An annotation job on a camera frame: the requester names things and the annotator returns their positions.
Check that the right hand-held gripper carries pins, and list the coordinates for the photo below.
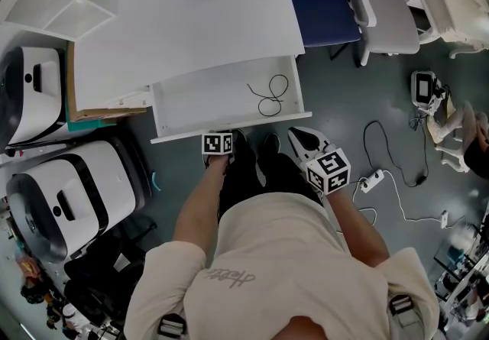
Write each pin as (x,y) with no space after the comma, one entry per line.
(328,170)

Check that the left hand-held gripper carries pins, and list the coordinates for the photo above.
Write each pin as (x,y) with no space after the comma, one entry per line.
(217,143)

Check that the white desk drawer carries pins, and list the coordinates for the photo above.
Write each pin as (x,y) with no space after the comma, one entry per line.
(206,101)

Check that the person's right forearm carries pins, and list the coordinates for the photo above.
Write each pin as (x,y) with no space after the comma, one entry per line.
(355,227)

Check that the person's left forearm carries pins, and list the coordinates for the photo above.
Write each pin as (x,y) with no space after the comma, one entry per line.
(198,201)

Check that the white desk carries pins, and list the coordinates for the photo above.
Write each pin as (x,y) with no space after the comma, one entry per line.
(191,33)

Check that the person's left black shoe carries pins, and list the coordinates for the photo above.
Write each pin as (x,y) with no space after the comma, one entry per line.
(240,138)

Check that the person's black shoe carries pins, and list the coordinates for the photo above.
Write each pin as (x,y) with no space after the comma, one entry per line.
(240,138)
(272,143)

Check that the white power strip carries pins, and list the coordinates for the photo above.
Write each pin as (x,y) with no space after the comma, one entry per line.
(371,181)

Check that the person's black trousers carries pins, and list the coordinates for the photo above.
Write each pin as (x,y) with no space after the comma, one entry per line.
(248,182)

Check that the person's right black shoe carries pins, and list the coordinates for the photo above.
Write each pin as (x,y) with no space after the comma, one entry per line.
(272,143)

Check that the small teal curved piece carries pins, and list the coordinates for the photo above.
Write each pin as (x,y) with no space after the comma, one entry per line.
(154,182)

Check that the person's beige shirt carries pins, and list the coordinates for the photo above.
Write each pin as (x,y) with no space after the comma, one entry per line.
(282,273)

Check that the white plug adapter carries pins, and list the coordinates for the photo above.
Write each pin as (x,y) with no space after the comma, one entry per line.
(444,218)

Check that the small white floor device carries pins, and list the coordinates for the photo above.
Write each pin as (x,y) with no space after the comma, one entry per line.
(423,87)

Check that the teal mat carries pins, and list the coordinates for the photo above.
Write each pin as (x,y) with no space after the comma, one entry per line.
(88,125)

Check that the white carved stool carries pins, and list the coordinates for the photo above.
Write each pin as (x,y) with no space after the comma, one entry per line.
(452,124)

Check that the brown cardboard box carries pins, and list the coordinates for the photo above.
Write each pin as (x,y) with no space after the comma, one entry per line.
(72,101)

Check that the white and black appliance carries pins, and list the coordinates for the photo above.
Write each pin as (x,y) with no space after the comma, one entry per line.
(34,94)
(68,193)

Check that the grey office chair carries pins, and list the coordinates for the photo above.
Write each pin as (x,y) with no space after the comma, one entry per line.
(386,21)

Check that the glass side table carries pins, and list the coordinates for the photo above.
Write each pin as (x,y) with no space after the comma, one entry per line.
(462,262)

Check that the white carved furniture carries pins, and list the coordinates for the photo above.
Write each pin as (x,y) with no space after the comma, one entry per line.
(458,6)

